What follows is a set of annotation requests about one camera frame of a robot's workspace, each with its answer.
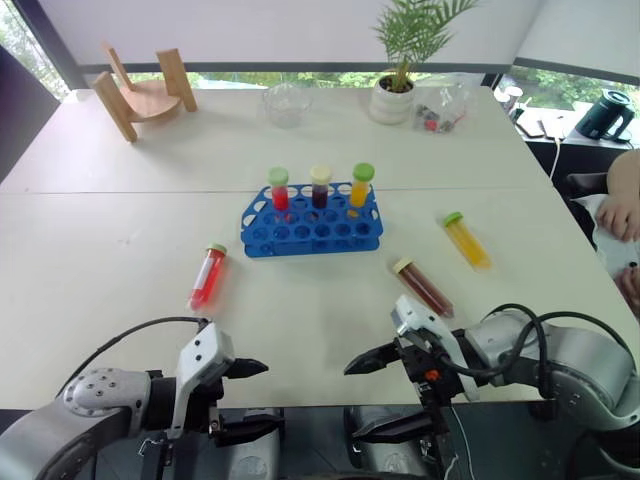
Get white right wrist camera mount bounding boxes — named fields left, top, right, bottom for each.
left=389, top=294, right=481, bottom=403

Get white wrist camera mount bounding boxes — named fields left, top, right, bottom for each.
left=168, top=322, right=237, bottom=441
left=389, top=294, right=481, bottom=403

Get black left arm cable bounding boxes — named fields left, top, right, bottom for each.
left=54, top=315, right=210, bottom=399

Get red tube green cap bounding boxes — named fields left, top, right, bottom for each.
left=266, top=166, right=292, bottom=212
left=187, top=242, right=229, bottom=312

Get person's white clothing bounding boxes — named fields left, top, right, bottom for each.
left=569, top=192, right=640, bottom=281

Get white power cable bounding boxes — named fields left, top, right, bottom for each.
left=548, top=135, right=565, bottom=181

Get dark green kettle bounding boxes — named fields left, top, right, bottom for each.
left=574, top=88, right=637, bottom=145

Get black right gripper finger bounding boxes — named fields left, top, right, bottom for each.
left=350, top=409, right=435, bottom=444
left=343, top=341, right=401, bottom=377

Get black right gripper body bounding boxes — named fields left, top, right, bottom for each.
left=397, top=335, right=469, bottom=451

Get person's bare hand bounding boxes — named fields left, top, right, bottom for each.
left=595, top=191, right=640, bottom=244
left=613, top=264, right=640, bottom=315

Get blue test tube rack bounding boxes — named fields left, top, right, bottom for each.
left=241, top=182, right=387, bottom=259

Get clear glass bowl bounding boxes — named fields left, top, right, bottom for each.
left=261, top=82, right=315, bottom=130

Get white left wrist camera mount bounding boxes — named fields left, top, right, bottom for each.
left=168, top=322, right=237, bottom=441

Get orange tube green cap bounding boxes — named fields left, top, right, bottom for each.
left=348, top=162, right=376, bottom=208
left=442, top=211, right=493, bottom=271

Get brown tube cream cap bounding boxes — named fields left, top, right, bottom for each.
left=391, top=256, right=457, bottom=319

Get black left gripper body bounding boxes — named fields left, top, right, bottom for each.
left=198, top=359, right=241, bottom=448

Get purple tube cream cap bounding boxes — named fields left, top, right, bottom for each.
left=308, top=164, right=334, bottom=209

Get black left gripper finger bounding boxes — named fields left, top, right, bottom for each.
left=233, top=357, right=270, bottom=380
left=215, top=408, right=285, bottom=448

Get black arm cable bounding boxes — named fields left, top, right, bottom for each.
left=433, top=302, right=634, bottom=401
left=54, top=315, right=210, bottom=399

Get clear plastic bag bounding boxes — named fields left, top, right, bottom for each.
left=410, top=83, right=475, bottom=136

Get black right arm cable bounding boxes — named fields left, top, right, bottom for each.
left=433, top=302, right=634, bottom=401

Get potted palm white pot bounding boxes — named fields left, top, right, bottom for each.
left=368, top=0, right=482, bottom=126

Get wooden stand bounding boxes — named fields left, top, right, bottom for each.
left=91, top=41, right=199, bottom=144

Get thin white wire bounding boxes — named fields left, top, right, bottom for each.
left=442, top=402, right=475, bottom=480

